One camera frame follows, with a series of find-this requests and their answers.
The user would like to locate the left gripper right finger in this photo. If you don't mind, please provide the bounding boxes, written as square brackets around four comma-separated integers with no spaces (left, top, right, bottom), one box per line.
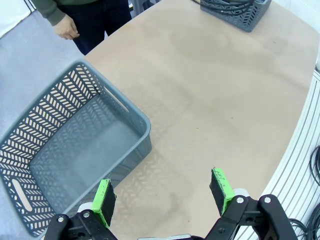
[203,167,296,240]

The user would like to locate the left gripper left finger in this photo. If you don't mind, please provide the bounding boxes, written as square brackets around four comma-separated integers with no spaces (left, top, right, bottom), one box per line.
[46,178,119,240]

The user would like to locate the black power cable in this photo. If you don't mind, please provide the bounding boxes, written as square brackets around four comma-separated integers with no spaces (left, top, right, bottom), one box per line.
[203,0,251,16]

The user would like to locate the black cable with round plug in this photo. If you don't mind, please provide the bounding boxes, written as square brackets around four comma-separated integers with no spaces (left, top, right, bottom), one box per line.
[219,0,262,17]

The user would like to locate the person's right forearm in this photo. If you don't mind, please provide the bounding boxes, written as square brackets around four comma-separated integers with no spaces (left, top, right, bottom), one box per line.
[31,0,67,27]

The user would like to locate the person's right hand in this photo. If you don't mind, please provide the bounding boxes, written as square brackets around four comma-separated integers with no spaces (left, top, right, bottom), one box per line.
[53,13,81,41]

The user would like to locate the grey plastic lattice basket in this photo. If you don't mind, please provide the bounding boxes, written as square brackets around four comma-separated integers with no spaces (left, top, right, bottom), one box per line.
[0,59,153,238]
[199,0,273,33]

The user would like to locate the person in green sweater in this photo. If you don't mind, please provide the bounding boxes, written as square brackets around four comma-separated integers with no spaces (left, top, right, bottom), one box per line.
[31,0,133,56]

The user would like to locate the white partition screen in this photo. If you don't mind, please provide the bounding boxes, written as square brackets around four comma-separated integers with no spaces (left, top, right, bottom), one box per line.
[0,0,35,39]

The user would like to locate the white ribbed table rail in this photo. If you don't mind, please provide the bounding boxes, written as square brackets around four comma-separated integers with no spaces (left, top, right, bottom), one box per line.
[259,69,320,240]

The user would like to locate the thin black loose cable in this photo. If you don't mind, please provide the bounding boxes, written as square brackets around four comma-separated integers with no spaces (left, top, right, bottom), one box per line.
[309,144,320,182]
[288,207,320,240]

